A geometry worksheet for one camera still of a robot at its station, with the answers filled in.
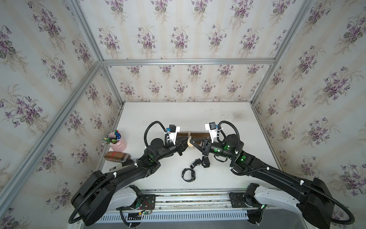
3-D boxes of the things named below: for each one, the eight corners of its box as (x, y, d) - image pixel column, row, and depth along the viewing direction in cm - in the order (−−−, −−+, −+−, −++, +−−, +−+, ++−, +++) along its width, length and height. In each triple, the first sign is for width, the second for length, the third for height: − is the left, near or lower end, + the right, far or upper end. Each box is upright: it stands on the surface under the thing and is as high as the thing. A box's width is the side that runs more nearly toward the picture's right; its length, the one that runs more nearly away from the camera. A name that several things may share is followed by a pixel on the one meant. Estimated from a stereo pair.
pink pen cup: (115, 154, 92) (107, 144, 82) (116, 141, 98) (109, 131, 88) (126, 151, 93) (120, 142, 84) (127, 139, 99) (121, 129, 89)
